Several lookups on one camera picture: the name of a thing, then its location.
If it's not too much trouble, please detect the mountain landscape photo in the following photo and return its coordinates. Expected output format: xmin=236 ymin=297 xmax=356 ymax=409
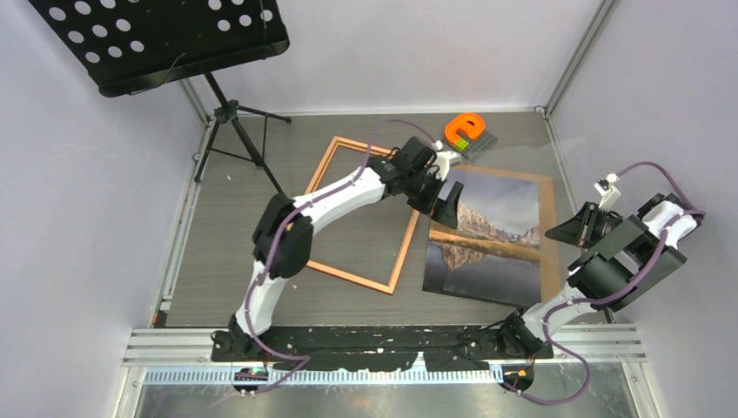
xmin=422 ymin=167 xmax=551 ymax=307

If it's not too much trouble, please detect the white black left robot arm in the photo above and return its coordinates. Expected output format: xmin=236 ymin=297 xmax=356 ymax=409
xmin=211 ymin=137 xmax=463 ymax=362

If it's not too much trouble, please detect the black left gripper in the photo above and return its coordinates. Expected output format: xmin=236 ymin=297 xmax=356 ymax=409
xmin=403 ymin=169 xmax=462 ymax=229

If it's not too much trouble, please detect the aluminium front rail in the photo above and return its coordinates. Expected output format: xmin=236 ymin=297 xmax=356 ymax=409
xmin=123 ymin=324 xmax=647 ymax=386

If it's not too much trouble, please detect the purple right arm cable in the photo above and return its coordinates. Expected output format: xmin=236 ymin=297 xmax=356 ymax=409
xmin=502 ymin=161 xmax=706 ymax=406

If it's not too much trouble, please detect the grey building baseplate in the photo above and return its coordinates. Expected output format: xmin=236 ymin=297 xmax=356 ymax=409
xmin=445 ymin=131 xmax=499 ymax=163

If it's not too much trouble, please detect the green building brick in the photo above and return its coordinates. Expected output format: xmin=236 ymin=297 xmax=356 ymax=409
xmin=449 ymin=138 xmax=470 ymax=153

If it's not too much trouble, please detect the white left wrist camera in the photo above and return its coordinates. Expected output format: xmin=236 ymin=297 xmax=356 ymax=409
xmin=428 ymin=140 xmax=461 ymax=181

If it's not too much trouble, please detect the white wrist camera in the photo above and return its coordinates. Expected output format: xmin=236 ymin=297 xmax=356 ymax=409
xmin=594 ymin=173 xmax=621 ymax=212
xmin=428 ymin=140 xmax=461 ymax=181

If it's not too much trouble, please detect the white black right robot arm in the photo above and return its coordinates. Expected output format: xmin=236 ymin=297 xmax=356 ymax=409
xmin=495 ymin=193 xmax=705 ymax=358

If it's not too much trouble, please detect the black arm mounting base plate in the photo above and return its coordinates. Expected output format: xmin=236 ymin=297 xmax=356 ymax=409
xmin=211 ymin=325 xmax=554 ymax=372

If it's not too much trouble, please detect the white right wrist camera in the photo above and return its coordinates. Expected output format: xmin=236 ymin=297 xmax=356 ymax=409
xmin=594 ymin=173 xmax=621 ymax=212

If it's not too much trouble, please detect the orange letter toy block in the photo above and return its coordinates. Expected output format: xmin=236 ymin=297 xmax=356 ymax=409
xmin=444 ymin=112 xmax=486 ymax=138

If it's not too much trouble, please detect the black perforated music stand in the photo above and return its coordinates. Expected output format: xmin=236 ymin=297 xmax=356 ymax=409
xmin=31 ymin=0 xmax=290 ymax=187

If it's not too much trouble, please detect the brown cardboard backing board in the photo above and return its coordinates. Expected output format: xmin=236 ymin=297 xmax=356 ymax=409
xmin=429 ymin=165 xmax=561 ymax=305

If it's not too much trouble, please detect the copper picture frame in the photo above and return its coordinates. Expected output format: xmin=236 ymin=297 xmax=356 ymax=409
xmin=305 ymin=136 xmax=419 ymax=295

